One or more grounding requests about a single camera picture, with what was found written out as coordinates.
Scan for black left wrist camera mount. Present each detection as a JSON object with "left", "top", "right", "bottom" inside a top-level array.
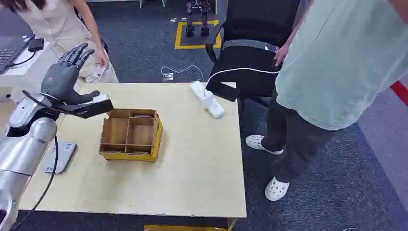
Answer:
[{"left": 22, "top": 90, "right": 115, "bottom": 119}]

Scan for white side desk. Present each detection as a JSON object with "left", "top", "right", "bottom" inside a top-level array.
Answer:
[{"left": 0, "top": 41, "right": 61, "bottom": 103}]

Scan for standing person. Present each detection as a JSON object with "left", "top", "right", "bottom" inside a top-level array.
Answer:
[{"left": 245, "top": 0, "right": 408, "bottom": 202}]

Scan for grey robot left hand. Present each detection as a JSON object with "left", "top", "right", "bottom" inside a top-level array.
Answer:
[{"left": 40, "top": 43, "right": 101, "bottom": 106}]

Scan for white furniture legs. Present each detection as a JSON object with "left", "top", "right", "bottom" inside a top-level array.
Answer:
[{"left": 140, "top": 0, "right": 166, "bottom": 9}]

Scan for bending person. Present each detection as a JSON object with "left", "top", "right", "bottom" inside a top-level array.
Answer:
[{"left": 0, "top": 0, "right": 119, "bottom": 84}]

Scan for standing person's hand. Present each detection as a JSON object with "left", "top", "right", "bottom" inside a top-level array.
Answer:
[{"left": 273, "top": 43, "right": 290, "bottom": 67}]

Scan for flat grey card reader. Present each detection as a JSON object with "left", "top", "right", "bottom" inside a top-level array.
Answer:
[{"left": 43, "top": 141, "right": 78, "bottom": 174}]

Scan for wooden compartment card box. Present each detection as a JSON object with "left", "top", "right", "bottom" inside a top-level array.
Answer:
[{"left": 99, "top": 108, "right": 164, "bottom": 162}]

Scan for black robot legs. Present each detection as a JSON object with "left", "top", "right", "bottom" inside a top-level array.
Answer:
[{"left": 186, "top": 0, "right": 211, "bottom": 38}]

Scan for white charging cable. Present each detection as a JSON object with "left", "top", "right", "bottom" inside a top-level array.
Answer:
[{"left": 204, "top": 67, "right": 282, "bottom": 94}]

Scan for black adapter cable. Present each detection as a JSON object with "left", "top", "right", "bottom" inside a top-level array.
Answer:
[{"left": 6, "top": 50, "right": 37, "bottom": 67}]

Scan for dark laptop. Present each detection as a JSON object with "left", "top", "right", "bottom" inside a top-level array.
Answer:
[{"left": 0, "top": 34, "right": 36, "bottom": 75}]

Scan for white perforated shoe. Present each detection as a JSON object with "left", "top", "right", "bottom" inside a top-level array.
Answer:
[
  {"left": 245, "top": 134, "right": 284, "bottom": 156},
  {"left": 264, "top": 177, "right": 290, "bottom": 202}
]

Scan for white power strip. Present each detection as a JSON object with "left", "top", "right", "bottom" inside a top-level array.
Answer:
[{"left": 190, "top": 81, "right": 226, "bottom": 119}]

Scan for black power adapter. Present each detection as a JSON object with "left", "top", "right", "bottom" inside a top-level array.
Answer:
[{"left": 28, "top": 38, "right": 45, "bottom": 52}]

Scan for bending person's hand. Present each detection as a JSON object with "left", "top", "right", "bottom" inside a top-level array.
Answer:
[{"left": 94, "top": 49, "right": 110, "bottom": 69}]

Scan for black office chair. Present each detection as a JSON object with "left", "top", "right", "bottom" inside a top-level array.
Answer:
[{"left": 205, "top": 0, "right": 302, "bottom": 107}]

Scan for white floor cable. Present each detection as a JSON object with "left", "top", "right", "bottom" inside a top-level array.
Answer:
[{"left": 160, "top": 64, "right": 204, "bottom": 82}]

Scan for yellow table base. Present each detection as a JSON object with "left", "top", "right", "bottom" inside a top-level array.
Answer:
[{"left": 144, "top": 224, "right": 229, "bottom": 231}]

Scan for black smartphone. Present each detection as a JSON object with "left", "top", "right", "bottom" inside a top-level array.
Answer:
[{"left": 205, "top": 79, "right": 240, "bottom": 103}]

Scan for red floor tape strip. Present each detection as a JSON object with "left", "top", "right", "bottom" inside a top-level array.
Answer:
[{"left": 390, "top": 80, "right": 408, "bottom": 107}]

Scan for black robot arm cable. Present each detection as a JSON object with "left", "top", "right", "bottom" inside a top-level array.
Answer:
[{"left": 13, "top": 135, "right": 59, "bottom": 231}]

